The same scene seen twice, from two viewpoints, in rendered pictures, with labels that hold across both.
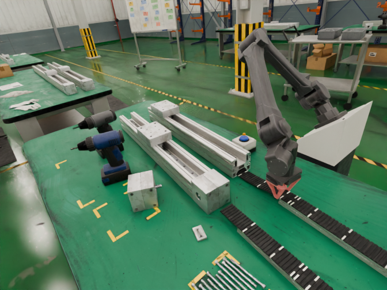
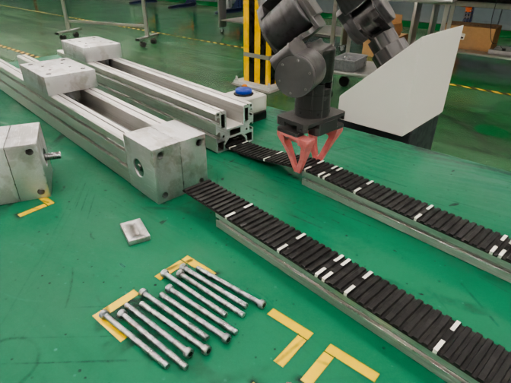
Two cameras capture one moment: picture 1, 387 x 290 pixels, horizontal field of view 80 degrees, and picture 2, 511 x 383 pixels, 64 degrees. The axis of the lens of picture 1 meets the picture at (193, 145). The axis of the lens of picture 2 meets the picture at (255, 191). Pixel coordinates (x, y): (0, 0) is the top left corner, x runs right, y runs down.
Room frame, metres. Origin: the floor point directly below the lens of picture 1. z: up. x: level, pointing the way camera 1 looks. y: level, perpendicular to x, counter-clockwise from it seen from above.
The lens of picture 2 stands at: (-0.02, -0.05, 1.13)
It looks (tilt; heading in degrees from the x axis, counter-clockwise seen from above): 30 degrees down; 347
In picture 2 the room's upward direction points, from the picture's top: straight up
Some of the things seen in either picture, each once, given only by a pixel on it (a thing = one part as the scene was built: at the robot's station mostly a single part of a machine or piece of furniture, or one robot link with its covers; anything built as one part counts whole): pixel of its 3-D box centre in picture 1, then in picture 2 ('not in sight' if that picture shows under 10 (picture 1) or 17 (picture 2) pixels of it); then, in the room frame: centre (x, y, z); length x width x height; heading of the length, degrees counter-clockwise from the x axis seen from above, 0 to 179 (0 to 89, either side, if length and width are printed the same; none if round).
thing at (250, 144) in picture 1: (242, 145); (241, 106); (0.92, -0.23, 0.81); 0.10 x 0.08 x 0.06; 120
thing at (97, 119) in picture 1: (99, 136); not in sight; (1.02, 0.45, 0.89); 0.20 x 0.08 x 0.22; 126
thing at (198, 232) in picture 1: (199, 233); (134, 231); (0.48, 0.01, 0.78); 0.05 x 0.03 x 0.01; 17
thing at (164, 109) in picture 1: (164, 110); (92, 53); (1.31, 0.15, 0.87); 0.16 x 0.11 x 0.07; 30
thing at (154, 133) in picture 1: (154, 135); (59, 81); (1.00, 0.18, 0.87); 0.16 x 0.11 x 0.07; 30
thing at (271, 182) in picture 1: (280, 186); (304, 144); (0.58, -0.27, 0.85); 0.07 x 0.07 x 0.09; 30
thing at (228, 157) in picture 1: (188, 132); (136, 87); (1.09, 0.02, 0.82); 0.80 x 0.10 x 0.09; 30
